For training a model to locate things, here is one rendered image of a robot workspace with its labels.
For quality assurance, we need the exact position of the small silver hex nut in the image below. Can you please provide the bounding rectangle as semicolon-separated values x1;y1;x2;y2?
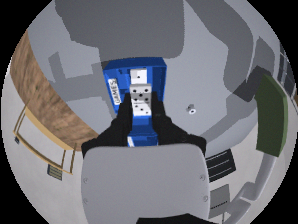
188;107;196;114

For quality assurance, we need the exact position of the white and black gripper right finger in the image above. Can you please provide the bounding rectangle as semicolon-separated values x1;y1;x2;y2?
151;91;207;157

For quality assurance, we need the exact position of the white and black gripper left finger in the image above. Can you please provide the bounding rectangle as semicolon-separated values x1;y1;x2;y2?
81;93;133;160

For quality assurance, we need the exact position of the blue rack of labelled bins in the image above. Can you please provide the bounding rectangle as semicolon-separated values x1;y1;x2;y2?
103;57;167;147

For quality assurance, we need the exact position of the white domino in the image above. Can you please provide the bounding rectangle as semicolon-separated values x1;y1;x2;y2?
130;68;147;84
129;83;151;116

